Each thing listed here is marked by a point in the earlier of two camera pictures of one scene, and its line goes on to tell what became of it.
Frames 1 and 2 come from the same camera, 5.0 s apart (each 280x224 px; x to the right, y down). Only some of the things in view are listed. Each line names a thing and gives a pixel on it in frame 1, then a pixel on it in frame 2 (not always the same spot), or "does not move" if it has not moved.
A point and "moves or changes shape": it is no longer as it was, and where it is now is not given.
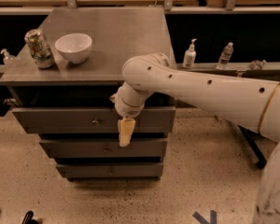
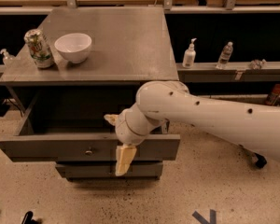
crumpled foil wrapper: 258,64 does not move
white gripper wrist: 130,110 to 123,129
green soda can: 39,49 does not move
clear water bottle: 225,56 does not move
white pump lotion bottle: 189,56 does not move
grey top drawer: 90,120 moves or changes shape
